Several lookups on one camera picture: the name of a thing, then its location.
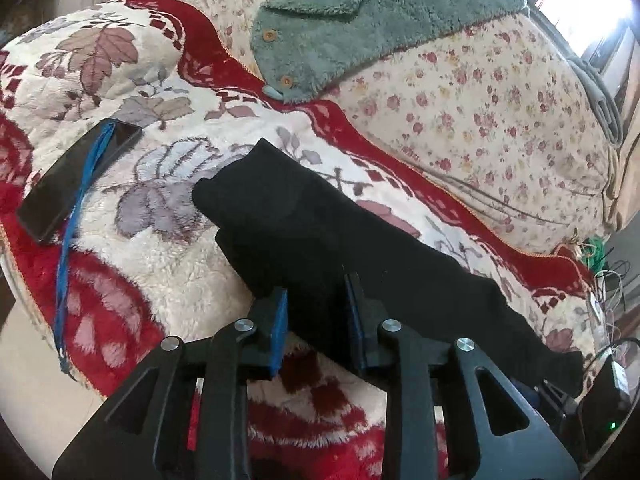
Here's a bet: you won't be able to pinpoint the blue lanyard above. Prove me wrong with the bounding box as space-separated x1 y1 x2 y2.
54 122 114 374

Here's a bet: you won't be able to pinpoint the plush red white floral blanket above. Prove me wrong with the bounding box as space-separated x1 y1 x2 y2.
0 0 603 480

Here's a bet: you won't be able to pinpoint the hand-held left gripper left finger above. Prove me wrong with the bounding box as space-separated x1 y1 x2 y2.
51 287 289 480

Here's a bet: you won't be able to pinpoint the black smartphone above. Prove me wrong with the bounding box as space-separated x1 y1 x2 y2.
16 118 143 245

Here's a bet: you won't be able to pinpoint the white cable tangle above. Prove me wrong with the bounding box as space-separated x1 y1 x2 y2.
575 242 640 343

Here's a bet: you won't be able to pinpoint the black pants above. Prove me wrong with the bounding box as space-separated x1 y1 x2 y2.
191 137 585 398

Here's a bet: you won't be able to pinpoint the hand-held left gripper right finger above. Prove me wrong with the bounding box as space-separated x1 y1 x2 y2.
345 272 581 480

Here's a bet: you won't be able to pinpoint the bright window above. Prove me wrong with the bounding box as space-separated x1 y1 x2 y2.
517 0 633 63

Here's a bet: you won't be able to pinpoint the cream floral quilt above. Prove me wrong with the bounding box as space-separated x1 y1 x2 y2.
165 0 622 256

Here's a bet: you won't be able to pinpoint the grey folded cloth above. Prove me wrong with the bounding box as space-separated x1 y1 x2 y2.
566 54 627 150

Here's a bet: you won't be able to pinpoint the green fleece jacket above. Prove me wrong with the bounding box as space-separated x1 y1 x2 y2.
249 0 529 104

